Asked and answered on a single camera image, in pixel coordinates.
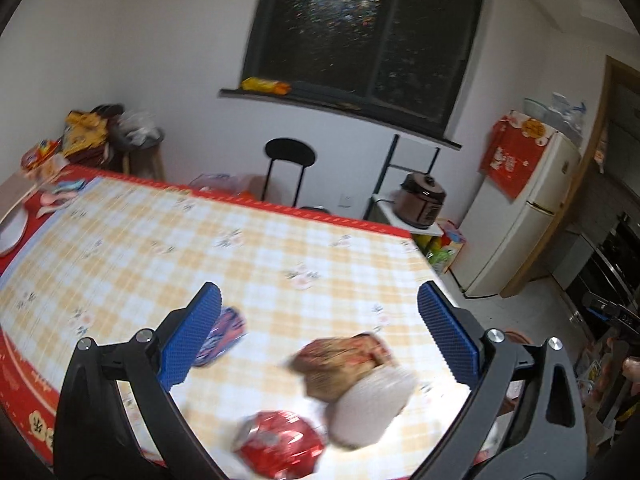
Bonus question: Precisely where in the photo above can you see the brown snack wrapper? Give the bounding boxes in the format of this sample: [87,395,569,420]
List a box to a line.
[290,333,398,403]

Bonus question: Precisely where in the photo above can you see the clear plastic bag on stool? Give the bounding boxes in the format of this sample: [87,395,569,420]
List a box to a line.
[117,110,160,145]

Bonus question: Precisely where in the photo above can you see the black round back chair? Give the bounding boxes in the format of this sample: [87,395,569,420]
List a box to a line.
[260,138,317,207]

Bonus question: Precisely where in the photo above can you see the white top side table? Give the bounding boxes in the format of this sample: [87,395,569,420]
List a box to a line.
[363,133,445,241]

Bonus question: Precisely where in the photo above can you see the right hand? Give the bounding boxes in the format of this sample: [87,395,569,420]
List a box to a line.
[623,356,640,396]

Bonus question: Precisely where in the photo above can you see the yellow plaid floral tablecloth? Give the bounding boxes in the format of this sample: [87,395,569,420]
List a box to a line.
[1,168,469,479]

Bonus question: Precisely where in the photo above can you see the yellow patterned bag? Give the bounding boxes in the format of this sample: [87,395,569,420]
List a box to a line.
[62,110,108,157]

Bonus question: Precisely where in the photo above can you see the blue crushed drink can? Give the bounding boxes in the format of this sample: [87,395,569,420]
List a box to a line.
[193,307,246,367]

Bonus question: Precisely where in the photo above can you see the brown electric pressure cooker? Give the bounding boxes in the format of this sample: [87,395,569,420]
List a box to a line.
[393,172,446,229]

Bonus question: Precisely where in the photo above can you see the wooden stool with clutter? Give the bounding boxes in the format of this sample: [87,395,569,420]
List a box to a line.
[111,128,166,182]

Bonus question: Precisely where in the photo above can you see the red crushed soda can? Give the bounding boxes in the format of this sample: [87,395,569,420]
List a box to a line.
[232,411,326,479]

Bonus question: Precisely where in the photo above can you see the pink blue cloth pile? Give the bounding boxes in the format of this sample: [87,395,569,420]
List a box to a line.
[36,179,88,218]

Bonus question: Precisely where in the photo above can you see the white refrigerator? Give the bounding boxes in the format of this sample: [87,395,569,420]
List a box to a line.
[450,132,580,298]

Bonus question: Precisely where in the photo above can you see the red festive hanging bag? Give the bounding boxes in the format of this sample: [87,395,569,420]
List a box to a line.
[480,110,555,200]

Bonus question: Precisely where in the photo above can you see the black framed window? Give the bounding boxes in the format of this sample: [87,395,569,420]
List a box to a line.
[238,0,484,142]

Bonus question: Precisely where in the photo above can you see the colourful shopping bag on floor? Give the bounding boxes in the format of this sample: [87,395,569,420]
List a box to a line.
[425,219,465,275]

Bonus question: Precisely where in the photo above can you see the yellow orange snack bag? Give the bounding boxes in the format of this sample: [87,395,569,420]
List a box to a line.
[241,77,292,96]

